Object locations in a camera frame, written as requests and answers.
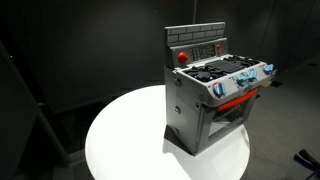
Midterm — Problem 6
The grey toy stove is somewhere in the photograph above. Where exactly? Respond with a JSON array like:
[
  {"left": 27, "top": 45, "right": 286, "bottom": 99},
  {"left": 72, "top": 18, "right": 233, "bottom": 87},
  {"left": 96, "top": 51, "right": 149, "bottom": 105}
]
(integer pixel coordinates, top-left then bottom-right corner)
[{"left": 165, "top": 22, "right": 276, "bottom": 155}]

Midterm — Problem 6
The blue stove knob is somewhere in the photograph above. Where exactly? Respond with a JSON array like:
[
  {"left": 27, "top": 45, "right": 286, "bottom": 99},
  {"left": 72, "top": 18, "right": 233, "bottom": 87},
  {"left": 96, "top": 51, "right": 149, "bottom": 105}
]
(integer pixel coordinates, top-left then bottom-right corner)
[
  {"left": 247, "top": 71, "right": 257, "bottom": 82},
  {"left": 213, "top": 82, "right": 226, "bottom": 97},
  {"left": 236, "top": 75, "right": 248, "bottom": 86},
  {"left": 263, "top": 64, "right": 274, "bottom": 74}
]

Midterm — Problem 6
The blue stove knob middle left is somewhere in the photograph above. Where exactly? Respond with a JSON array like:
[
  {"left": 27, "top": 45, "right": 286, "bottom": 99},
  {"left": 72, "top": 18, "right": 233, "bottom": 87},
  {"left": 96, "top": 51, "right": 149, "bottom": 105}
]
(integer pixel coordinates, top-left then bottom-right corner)
[{"left": 236, "top": 75, "right": 248, "bottom": 86}]

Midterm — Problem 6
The blue stove knob middle right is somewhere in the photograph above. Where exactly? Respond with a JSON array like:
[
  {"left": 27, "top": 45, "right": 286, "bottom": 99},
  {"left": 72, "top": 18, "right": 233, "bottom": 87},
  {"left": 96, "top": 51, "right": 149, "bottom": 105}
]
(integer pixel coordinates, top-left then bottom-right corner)
[{"left": 247, "top": 71, "right": 257, "bottom": 82}]

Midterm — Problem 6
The large red round knob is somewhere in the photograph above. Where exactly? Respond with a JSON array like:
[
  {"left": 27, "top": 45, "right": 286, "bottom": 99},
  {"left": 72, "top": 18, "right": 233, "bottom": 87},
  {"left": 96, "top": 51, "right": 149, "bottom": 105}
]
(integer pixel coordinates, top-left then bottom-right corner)
[{"left": 178, "top": 52, "right": 189, "bottom": 63}]

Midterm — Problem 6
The round white table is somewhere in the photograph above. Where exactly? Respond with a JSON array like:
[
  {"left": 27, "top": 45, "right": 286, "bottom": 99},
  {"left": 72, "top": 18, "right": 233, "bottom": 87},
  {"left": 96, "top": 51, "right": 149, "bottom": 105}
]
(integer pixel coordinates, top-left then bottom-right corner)
[{"left": 85, "top": 85, "right": 250, "bottom": 180}]

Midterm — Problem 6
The orange oven door handle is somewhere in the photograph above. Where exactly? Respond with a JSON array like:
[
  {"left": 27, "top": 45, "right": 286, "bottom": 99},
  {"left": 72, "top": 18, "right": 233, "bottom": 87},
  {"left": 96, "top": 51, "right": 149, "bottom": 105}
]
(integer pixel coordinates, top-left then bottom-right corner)
[{"left": 216, "top": 88, "right": 258, "bottom": 112}]

